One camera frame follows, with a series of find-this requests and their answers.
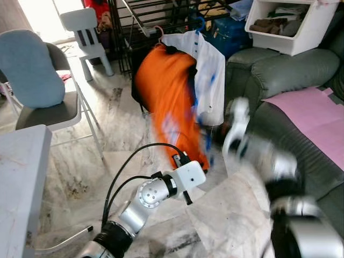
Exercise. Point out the pink hanger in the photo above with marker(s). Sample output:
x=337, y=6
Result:
x=161, y=35

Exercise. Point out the grey folding chair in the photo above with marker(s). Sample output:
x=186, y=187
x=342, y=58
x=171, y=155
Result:
x=48, y=115

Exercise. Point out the pink mat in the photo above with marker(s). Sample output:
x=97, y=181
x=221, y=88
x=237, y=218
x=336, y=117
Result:
x=312, y=118

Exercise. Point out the white shirt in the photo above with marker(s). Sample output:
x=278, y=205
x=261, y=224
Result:
x=212, y=70

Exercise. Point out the blue suitcase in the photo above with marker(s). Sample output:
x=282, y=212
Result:
x=231, y=37

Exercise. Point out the pink cloth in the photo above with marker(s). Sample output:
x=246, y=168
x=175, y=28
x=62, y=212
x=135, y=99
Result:
x=65, y=77

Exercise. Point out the brown garment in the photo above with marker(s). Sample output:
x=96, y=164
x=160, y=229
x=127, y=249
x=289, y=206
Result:
x=269, y=25

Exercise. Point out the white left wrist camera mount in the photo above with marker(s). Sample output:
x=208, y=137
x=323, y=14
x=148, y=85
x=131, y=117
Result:
x=189, y=174

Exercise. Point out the grey green sofa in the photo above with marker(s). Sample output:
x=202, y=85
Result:
x=285, y=70

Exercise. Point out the white plastic storage bin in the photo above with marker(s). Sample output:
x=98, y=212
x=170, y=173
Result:
x=290, y=45

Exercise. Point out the white child chair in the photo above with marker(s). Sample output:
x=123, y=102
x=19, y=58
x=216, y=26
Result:
x=83, y=21

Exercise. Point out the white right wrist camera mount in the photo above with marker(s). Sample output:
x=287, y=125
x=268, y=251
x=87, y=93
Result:
x=236, y=126

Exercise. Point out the blue grey cushion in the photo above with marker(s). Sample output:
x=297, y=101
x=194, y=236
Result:
x=29, y=70

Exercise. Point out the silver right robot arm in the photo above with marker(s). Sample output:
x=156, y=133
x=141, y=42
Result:
x=279, y=166

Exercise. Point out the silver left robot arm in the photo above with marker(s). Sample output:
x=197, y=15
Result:
x=145, y=196

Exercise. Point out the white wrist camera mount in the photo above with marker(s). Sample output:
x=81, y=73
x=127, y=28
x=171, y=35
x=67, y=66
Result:
x=236, y=126
x=189, y=174

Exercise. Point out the orange shirt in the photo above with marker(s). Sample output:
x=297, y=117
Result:
x=166, y=91

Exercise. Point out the black clothes drying rack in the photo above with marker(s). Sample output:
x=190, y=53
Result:
x=122, y=48

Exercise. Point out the red garment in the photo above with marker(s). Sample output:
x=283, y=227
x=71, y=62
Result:
x=99, y=5

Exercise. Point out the white folding table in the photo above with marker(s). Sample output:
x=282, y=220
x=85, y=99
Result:
x=21, y=188

